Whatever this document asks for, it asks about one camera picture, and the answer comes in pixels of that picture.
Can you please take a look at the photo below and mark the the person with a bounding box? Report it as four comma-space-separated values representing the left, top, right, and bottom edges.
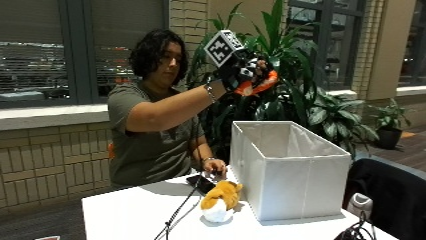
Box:
107, 28, 231, 190

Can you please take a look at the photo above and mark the black plant pot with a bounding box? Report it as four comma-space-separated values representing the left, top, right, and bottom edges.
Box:
376, 127, 404, 151

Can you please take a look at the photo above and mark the black cable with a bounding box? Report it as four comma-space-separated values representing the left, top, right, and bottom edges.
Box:
153, 184, 203, 240

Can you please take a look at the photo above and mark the large green leafy plant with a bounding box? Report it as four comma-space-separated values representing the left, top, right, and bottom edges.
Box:
185, 0, 381, 164

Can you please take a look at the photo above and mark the grey stone window sill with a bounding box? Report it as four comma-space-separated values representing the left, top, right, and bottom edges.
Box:
0, 103, 112, 132

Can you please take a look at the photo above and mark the orange and white plush toy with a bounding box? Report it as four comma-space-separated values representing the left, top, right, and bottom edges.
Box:
200, 180, 245, 224

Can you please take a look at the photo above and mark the white fabric storage box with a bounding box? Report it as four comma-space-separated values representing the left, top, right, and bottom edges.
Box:
228, 120, 353, 222

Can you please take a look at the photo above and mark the orange soft toy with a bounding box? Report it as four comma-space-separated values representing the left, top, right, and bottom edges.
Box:
233, 69, 281, 98

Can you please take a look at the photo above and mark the white and grey device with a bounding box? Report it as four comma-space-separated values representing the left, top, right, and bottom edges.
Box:
347, 192, 374, 221

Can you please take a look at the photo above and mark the small green potted plant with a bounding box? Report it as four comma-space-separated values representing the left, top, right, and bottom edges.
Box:
366, 97, 413, 132

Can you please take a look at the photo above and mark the silver wrist bracelet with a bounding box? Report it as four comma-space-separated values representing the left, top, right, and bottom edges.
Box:
204, 83, 219, 104

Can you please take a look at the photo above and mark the white cube with black markers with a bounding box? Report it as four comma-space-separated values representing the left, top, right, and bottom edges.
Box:
203, 29, 247, 68

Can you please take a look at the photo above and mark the window with grey blinds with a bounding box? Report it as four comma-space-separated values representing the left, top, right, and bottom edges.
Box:
0, 0, 171, 109

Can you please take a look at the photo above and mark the bundle of black cables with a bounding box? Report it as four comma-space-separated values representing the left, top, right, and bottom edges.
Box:
333, 211, 380, 240

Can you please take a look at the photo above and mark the black chair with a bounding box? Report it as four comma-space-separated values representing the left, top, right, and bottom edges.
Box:
343, 157, 426, 240

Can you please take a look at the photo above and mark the narrow glass window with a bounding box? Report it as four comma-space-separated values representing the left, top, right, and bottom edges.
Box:
397, 0, 426, 88

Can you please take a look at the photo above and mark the dark framed glass window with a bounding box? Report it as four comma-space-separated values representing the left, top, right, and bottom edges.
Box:
287, 0, 368, 92

